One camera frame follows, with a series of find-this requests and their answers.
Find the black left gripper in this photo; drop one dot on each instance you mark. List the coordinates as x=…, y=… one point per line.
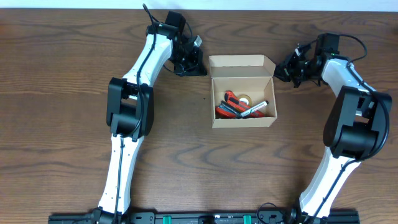
x=195, y=69

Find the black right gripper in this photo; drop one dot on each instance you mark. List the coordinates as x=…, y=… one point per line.
x=280, y=71

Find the cardboard box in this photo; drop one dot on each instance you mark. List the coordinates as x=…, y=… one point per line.
x=250, y=75

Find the black whiteboard marker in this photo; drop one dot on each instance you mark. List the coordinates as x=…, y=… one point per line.
x=254, y=110

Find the red utility knife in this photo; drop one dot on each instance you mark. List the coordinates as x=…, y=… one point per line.
x=232, y=99

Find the red black stapler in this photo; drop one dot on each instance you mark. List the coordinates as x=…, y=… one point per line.
x=227, y=111

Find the yellow clear tape roll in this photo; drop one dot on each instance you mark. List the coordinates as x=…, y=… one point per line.
x=245, y=99

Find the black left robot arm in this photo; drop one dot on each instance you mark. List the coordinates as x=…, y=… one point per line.
x=130, y=107

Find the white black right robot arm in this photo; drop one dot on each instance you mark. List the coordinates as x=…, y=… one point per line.
x=356, y=129

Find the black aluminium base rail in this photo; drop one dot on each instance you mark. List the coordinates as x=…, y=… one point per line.
x=202, y=217

